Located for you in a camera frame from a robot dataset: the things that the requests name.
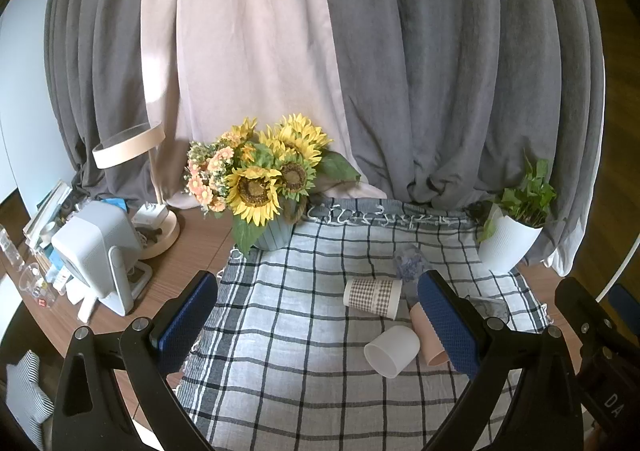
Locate dark transparent cup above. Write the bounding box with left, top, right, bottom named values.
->
left=464, top=296, right=511, bottom=325

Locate pink ring desk lamp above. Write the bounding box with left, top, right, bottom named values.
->
left=92, top=120, right=181, bottom=260

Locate pink curtain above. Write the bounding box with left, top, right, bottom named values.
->
left=139, top=0, right=389, bottom=210

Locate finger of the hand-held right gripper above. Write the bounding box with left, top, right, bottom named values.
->
left=607, top=283, right=640, bottom=332
left=555, top=276, right=618, bottom=349

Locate row of books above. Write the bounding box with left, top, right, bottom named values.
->
left=22, top=180, right=77, bottom=253

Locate white power adapter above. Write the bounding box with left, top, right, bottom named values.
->
left=132, top=203, right=171, bottom=233

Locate checkered grey tablecloth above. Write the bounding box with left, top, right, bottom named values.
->
left=177, top=197, right=556, bottom=451

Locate blue-grey ribbed vase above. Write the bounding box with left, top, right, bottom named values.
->
left=249, top=195, right=302, bottom=252

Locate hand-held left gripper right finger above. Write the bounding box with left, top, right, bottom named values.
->
left=416, top=269, right=587, bottom=451

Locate brown patterned paper cup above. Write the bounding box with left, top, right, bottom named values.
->
left=343, top=277, right=404, bottom=321

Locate grey curtain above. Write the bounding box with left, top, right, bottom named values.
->
left=42, top=0, right=607, bottom=278

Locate white boxy appliance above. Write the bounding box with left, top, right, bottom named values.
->
left=51, top=201, right=144, bottom=317

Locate potted green plant white pot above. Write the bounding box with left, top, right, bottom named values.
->
left=476, top=153, right=567, bottom=275

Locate clear plastic cup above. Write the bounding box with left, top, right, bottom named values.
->
left=19, top=262, right=57, bottom=308

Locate white cup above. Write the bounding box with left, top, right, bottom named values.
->
left=363, top=325, right=421, bottom=379

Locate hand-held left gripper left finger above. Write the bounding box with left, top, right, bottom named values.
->
left=50, top=270, right=221, bottom=451

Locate white curved rod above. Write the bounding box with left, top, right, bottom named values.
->
left=594, top=235, right=640, bottom=303

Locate pink cup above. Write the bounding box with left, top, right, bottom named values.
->
left=409, top=303, right=451, bottom=367

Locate sunflower bouquet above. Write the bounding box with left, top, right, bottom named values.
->
left=185, top=113, right=362, bottom=258

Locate striped cushion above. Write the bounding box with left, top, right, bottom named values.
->
left=5, top=349, right=55, bottom=450

